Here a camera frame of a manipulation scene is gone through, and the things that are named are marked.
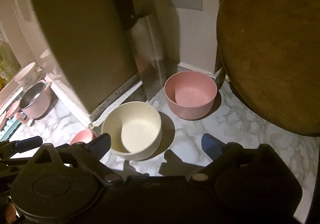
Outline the beige rectangular cutting board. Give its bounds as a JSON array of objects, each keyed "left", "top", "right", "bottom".
[{"left": 31, "top": 0, "right": 137, "bottom": 113}]

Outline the white floral ceramic bowl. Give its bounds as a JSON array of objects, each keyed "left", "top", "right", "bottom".
[{"left": 14, "top": 62, "right": 40, "bottom": 89}]

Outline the teal drying mat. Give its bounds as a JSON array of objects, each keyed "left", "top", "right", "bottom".
[{"left": 1, "top": 118, "right": 21, "bottom": 141}]

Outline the cleaver with dark handle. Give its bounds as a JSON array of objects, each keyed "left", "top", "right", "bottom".
[{"left": 114, "top": 0, "right": 167, "bottom": 100}]

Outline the pink round bowl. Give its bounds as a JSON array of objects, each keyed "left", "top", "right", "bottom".
[{"left": 164, "top": 71, "right": 217, "bottom": 120}]

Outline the pink leaf-shaped dish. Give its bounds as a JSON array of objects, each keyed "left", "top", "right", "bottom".
[{"left": 6, "top": 100, "right": 20, "bottom": 119}]

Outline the green packaged box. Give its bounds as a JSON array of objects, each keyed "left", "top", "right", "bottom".
[{"left": 0, "top": 41, "right": 21, "bottom": 85}]

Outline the round wooden cutting board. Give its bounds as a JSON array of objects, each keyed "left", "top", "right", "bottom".
[{"left": 216, "top": 0, "right": 319, "bottom": 137}]

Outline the small pink heart bowl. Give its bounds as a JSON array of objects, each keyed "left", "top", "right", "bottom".
[{"left": 69, "top": 129, "right": 95, "bottom": 145}]

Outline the pink pot with steel interior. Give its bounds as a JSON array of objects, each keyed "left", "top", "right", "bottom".
[{"left": 14, "top": 81, "right": 52, "bottom": 124}]

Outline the cream round bowl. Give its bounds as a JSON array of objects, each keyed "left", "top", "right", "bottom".
[{"left": 101, "top": 101, "right": 162, "bottom": 161}]

